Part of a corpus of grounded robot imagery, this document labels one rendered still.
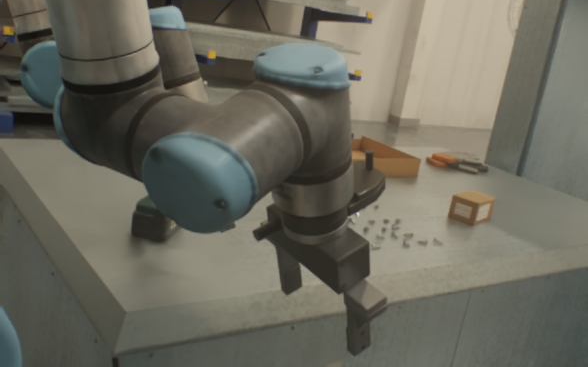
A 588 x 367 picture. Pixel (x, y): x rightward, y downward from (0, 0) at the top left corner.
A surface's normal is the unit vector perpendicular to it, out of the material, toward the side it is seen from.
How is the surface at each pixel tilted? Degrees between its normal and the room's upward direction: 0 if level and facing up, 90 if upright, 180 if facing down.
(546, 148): 90
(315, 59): 19
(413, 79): 90
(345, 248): 25
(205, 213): 114
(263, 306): 67
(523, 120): 90
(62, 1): 110
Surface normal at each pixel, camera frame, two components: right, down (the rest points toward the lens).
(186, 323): 0.60, -0.10
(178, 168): -0.51, 0.51
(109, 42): 0.37, 0.47
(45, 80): 0.14, 0.33
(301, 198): -0.28, 0.55
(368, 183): -0.07, -0.83
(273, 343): 0.58, 0.29
